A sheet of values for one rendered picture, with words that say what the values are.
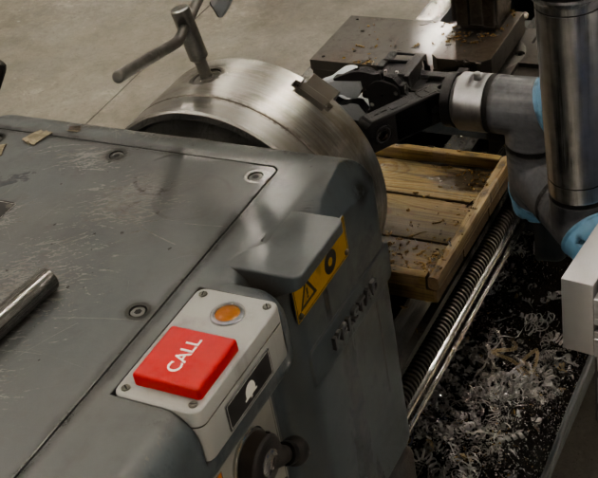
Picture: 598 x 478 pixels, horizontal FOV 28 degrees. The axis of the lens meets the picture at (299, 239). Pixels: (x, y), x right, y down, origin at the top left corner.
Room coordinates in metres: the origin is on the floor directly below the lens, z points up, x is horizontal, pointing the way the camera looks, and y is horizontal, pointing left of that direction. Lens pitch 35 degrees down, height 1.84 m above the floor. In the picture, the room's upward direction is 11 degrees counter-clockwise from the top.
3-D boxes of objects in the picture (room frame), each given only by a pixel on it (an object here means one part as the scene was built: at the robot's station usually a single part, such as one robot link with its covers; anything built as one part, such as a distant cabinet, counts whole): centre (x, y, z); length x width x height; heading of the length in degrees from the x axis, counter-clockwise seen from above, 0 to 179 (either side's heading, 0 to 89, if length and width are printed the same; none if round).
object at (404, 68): (1.37, -0.19, 1.08); 0.12 x 0.09 x 0.08; 56
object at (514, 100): (1.27, -0.32, 1.08); 0.11 x 0.08 x 0.09; 56
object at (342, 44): (1.70, -0.29, 0.95); 0.43 x 0.17 x 0.05; 57
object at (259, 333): (0.72, 0.09, 1.23); 0.13 x 0.08 x 0.05; 147
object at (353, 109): (1.42, -0.10, 1.06); 0.09 x 0.06 x 0.03; 56
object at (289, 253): (0.84, 0.01, 1.24); 0.09 x 0.08 x 0.03; 147
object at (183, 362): (0.70, 0.10, 1.26); 0.06 x 0.06 x 0.02; 57
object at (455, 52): (1.64, -0.33, 0.99); 0.20 x 0.10 x 0.05; 147
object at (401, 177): (1.42, -0.09, 0.89); 0.36 x 0.30 x 0.04; 57
